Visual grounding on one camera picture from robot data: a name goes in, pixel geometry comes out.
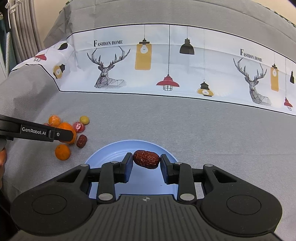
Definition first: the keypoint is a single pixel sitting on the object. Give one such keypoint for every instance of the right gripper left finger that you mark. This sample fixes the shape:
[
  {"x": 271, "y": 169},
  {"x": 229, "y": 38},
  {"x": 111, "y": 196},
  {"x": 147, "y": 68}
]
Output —
[{"x": 83, "y": 184}]

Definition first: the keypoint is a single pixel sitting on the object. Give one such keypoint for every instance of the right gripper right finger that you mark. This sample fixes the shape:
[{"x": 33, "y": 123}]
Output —
[{"x": 185, "y": 177}]

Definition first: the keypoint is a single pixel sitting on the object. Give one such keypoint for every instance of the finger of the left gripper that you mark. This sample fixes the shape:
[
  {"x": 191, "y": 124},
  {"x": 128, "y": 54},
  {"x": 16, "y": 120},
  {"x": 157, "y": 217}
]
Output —
[{"x": 62, "y": 135}]

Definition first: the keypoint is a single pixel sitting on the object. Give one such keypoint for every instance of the oval orange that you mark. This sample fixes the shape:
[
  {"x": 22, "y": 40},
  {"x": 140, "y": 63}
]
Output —
[{"x": 67, "y": 126}]

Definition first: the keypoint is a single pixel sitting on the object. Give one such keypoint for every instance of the bare orange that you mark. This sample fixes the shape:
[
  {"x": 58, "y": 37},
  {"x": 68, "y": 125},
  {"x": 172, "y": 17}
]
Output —
[{"x": 62, "y": 152}]

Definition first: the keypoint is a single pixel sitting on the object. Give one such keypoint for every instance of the red fruit back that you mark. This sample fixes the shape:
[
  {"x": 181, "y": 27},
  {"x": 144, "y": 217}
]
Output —
[{"x": 78, "y": 127}]

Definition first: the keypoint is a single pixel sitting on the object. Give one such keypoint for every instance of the red date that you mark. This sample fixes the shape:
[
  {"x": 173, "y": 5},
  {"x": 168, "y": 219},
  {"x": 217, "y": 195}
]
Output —
[
  {"x": 81, "y": 142},
  {"x": 146, "y": 159}
]

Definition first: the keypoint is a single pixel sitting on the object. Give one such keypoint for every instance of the yellow small fruit back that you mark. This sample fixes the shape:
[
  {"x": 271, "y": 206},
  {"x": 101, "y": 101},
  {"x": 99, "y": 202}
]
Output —
[{"x": 84, "y": 120}]

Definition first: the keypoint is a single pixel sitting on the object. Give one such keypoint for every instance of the left hand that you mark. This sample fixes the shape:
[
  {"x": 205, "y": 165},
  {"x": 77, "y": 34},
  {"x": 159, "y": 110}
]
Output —
[{"x": 3, "y": 159}]

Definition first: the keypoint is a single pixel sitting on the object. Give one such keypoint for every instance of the blue round plate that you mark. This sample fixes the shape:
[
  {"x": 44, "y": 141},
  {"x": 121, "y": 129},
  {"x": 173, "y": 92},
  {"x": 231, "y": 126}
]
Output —
[{"x": 142, "y": 181}]

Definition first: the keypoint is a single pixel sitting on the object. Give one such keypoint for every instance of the grey curtain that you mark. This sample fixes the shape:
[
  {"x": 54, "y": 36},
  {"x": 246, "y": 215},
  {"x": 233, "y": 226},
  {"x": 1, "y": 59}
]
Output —
[{"x": 23, "y": 25}]

